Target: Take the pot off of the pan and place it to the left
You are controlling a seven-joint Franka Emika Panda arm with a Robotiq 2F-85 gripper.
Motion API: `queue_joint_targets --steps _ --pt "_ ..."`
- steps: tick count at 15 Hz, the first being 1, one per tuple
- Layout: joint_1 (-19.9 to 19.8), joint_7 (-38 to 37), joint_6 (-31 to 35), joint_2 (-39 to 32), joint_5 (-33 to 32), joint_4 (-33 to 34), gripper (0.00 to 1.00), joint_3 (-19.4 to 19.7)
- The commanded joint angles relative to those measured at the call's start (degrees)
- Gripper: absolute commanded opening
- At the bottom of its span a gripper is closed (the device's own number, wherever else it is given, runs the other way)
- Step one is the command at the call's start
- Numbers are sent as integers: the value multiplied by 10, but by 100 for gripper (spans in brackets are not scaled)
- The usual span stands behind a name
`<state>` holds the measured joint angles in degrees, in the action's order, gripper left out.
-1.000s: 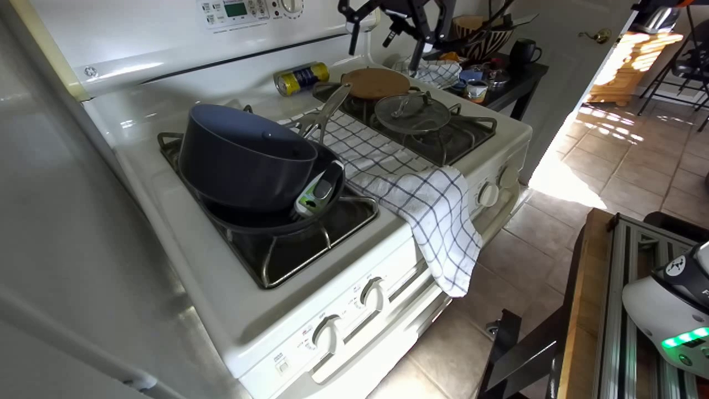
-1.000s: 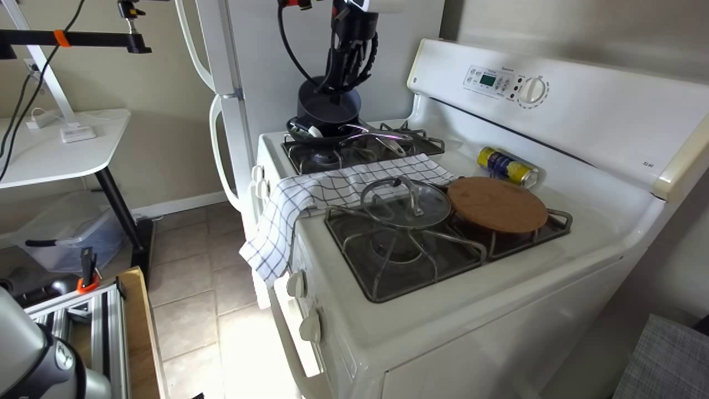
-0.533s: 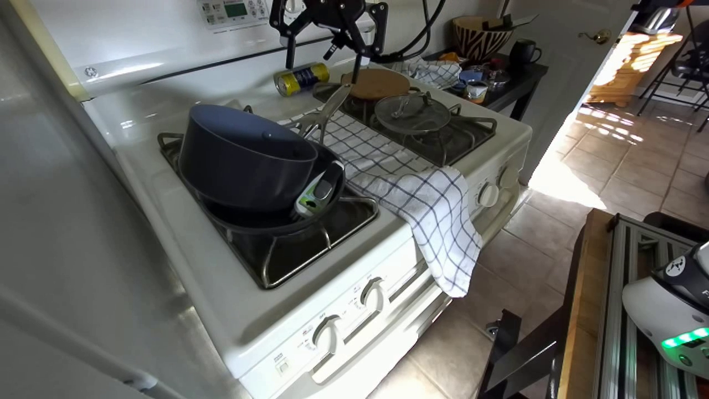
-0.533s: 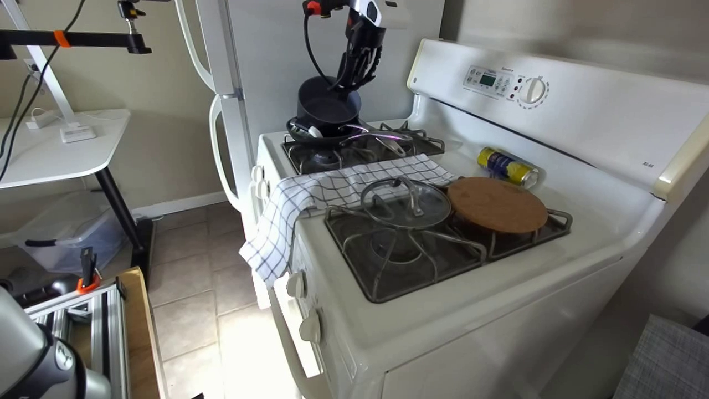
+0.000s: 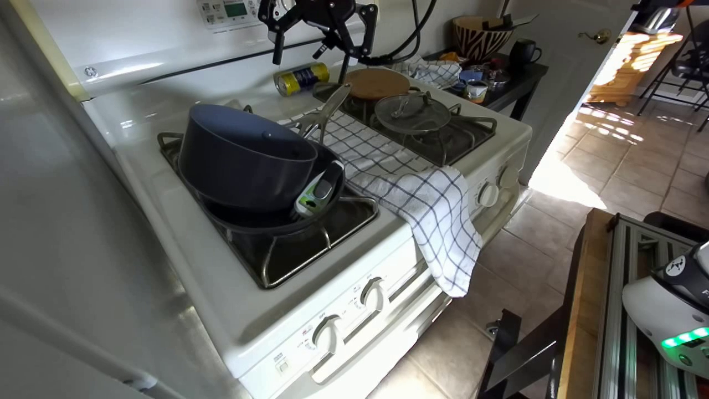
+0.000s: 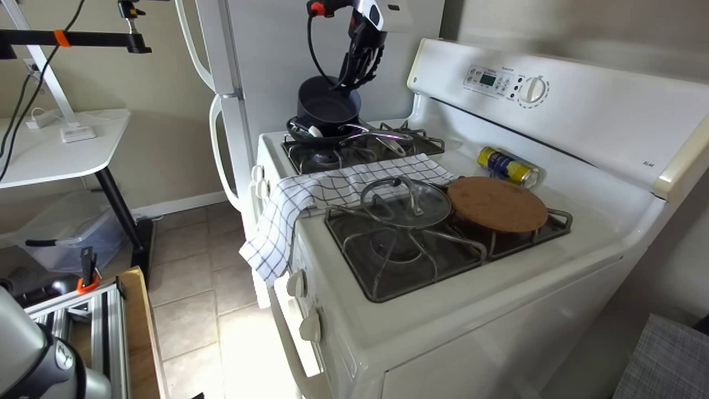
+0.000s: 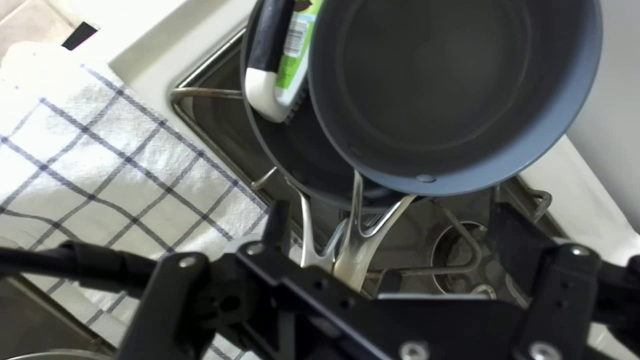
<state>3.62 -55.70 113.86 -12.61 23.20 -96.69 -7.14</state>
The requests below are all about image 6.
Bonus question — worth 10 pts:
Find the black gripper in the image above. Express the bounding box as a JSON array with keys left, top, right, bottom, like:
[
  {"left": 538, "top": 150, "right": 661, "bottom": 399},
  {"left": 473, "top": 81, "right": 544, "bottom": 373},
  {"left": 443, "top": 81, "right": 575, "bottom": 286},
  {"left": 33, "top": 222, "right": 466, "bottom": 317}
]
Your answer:
[{"left": 335, "top": 24, "right": 388, "bottom": 92}]

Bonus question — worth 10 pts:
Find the dark blue cooking pot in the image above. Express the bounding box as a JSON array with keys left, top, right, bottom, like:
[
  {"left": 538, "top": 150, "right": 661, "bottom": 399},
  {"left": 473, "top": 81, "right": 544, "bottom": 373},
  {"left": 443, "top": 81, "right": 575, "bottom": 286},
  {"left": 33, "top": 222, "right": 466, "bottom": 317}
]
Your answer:
[{"left": 295, "top": 74, "right": 362, "bottom": 129}]

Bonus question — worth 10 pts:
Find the glass pot lid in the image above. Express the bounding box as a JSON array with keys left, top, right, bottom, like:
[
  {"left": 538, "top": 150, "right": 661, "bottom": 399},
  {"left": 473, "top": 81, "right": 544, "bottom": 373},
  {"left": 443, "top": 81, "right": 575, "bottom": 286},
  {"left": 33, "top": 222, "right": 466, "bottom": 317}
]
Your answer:
[{"left": 359, "top": 172, "right": 454, "bottom": 230}]

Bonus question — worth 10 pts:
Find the black burner grate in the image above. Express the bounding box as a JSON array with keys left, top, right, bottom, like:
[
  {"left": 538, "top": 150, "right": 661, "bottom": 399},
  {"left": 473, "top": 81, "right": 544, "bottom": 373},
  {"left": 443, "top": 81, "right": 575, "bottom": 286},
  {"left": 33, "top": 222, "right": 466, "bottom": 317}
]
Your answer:
[
  {"left": 278, "top": 120, "right": 447, "bottom": 178},
  {"left": 321, "top": 194, "right": 573, "bottom": 306}
]

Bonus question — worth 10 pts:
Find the white refrigerator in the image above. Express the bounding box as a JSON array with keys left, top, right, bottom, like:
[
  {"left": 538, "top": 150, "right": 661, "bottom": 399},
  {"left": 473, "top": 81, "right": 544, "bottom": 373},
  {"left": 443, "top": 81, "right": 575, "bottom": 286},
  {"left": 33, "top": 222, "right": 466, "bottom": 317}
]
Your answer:
[{"left": 172, "top": 0, "right": 450, "bottom": 217}]

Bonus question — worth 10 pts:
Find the yellow blue spray can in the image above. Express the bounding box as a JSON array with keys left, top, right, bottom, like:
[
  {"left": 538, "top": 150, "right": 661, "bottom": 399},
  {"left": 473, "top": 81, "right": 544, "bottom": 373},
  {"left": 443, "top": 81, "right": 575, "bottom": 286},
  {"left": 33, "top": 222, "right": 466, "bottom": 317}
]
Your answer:
[{"left": 473, "top": 143, "right": 544, "bottom": 186}]

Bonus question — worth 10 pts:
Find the white blue checkered dish towel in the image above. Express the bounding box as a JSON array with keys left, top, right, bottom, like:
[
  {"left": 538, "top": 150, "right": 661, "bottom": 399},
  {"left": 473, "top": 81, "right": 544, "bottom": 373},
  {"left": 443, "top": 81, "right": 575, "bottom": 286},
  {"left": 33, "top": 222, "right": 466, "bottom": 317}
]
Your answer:
[{"left": 236, "top": 150, "right": 455, "bottom": 286}]

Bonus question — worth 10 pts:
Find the white gas stove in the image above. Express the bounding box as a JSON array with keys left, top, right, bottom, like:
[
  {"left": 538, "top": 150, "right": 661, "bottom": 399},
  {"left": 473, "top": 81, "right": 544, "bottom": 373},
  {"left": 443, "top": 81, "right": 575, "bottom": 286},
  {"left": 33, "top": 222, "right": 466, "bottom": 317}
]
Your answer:
[{"left": 246, "top": 36, "right": 709, "bottom": 399}]

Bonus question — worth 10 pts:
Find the black boom bar orange tape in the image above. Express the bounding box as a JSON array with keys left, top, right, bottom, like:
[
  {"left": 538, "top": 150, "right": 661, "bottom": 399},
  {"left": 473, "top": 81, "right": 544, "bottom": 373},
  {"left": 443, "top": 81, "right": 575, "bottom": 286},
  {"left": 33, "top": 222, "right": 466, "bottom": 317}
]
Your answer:
[{"left": 0, "top": 26, "right": 155, "bottom": 58}]

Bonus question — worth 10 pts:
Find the white table with black legs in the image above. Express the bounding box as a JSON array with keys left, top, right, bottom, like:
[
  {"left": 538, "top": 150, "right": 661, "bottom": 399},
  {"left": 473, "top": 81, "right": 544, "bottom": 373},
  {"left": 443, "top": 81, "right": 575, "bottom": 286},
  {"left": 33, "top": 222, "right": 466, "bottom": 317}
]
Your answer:
[{"left": 0, "top": 109, "right": 155, "bottom": 291}]

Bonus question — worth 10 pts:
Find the white stand pole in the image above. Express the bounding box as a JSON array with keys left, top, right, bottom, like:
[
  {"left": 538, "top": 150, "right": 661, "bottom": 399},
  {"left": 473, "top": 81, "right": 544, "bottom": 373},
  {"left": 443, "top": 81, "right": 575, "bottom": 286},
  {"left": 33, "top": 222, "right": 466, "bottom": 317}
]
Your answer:
[{"left": 1, "top": 0, "right": 98, "bottom": 147}]

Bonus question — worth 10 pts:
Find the clear plastic storage bin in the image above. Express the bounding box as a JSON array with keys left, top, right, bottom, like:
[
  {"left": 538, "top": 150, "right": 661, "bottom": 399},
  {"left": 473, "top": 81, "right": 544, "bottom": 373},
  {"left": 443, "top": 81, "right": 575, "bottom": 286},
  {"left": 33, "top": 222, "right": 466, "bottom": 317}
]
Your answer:
[{"left": 0, "top": 192, "right": 129, "bottom": 279}]

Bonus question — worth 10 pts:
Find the orange black clamp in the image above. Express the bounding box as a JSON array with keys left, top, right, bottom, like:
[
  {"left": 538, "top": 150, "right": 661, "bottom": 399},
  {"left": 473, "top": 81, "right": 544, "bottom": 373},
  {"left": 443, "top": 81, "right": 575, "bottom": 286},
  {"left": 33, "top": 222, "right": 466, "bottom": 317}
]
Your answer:
[{"left": 74, "top": 247, "right": 104, "bottom": 297}]

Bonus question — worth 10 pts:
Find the wooden board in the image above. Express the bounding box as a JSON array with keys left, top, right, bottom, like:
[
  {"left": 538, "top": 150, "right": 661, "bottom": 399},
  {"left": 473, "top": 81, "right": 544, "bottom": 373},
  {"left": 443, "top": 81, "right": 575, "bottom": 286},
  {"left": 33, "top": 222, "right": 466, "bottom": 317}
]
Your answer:
[{"left": 117, "top": 266, "right": 167, "bottom": 399}]

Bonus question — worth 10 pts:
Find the grey checkered cloth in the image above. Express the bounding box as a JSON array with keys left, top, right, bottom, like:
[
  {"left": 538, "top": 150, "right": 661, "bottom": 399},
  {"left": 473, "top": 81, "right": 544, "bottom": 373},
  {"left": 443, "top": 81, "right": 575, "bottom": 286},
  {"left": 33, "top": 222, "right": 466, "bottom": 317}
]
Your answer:
[{"left": 612, "top": 312, "right": 709, "bottom": 399}]

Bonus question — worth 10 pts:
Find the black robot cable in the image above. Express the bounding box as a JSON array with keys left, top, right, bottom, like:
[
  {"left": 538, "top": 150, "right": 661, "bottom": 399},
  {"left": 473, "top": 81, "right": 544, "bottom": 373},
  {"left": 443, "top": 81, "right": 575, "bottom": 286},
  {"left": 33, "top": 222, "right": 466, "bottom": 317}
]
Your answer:
[{"left": 304, "top": 10, "right": 349, "bottom": 92}]

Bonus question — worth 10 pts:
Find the dark frying pan silver handle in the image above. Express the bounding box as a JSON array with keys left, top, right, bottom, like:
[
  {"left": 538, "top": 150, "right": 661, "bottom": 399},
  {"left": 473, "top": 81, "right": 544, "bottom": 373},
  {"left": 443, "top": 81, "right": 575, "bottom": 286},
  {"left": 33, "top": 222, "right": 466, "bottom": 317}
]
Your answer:
[{"left": 284, "top": 114, "right": 409, "bottom": 159}]

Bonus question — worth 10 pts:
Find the long white refrigerator door handle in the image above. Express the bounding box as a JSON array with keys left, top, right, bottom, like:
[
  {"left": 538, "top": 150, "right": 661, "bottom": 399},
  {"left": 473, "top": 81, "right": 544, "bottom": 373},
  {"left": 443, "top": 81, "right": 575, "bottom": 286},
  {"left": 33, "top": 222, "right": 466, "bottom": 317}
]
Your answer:
[{"left": 206, "top": 92, "right": 247, "bottom": 214}]

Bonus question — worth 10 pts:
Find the short white freezer door handle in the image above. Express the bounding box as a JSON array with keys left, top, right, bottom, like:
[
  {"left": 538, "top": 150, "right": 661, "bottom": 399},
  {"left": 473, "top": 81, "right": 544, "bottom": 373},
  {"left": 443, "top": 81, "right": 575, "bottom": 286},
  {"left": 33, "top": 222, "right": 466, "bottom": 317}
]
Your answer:
[{"left": 172, "top": 0, "right": 226, "bottom": 96}]

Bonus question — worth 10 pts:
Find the white oven door handle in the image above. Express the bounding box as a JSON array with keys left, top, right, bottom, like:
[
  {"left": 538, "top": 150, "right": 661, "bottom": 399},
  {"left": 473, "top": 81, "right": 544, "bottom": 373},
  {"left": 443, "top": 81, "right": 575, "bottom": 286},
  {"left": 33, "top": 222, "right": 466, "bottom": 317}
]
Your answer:
[{"left": 263, "top": 284, "right": 328, "bottom": 399}]

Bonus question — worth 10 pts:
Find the aluminium profile frame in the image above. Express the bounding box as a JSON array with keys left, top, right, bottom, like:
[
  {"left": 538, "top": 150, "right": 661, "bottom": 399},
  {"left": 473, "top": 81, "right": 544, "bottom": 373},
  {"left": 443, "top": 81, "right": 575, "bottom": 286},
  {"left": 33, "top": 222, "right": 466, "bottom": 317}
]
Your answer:
[{"left": 19, "top": 284, "right": 133, "bottom": 399}]

